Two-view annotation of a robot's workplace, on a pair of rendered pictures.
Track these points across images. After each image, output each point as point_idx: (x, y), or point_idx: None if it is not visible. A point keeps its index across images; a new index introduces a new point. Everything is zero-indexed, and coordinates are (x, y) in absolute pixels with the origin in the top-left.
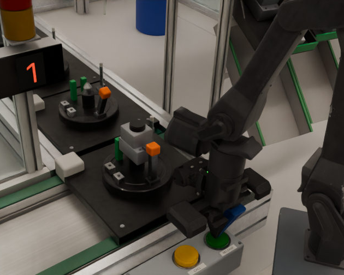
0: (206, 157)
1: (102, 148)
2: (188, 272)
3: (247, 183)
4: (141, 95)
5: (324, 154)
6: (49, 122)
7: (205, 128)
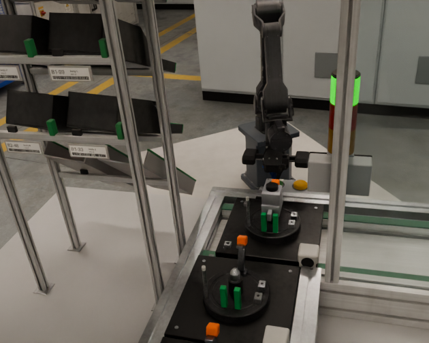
0: (212, 218)
1: (268, 257)
2: (306, 182)
3: (256, 152)
4: (164, 295)
5: None
6: (280, 309)
7: (293, 107)
